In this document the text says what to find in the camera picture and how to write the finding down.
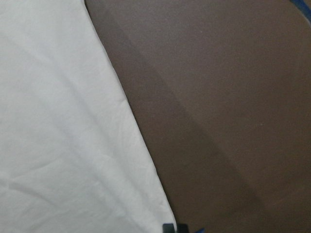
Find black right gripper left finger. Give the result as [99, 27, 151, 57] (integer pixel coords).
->
[162, 223, 175, 233]

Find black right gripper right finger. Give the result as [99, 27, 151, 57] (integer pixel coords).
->
[177, 224, 189, 233]

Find cream long sleeve shirt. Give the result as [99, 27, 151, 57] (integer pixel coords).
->
[0, 0, 175, 233]

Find crossing blue tape strip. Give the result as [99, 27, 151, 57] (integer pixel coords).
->
[194, 228, 206, 233]

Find long blue tape strip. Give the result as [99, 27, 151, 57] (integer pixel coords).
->
[290, 0, 311, 25]

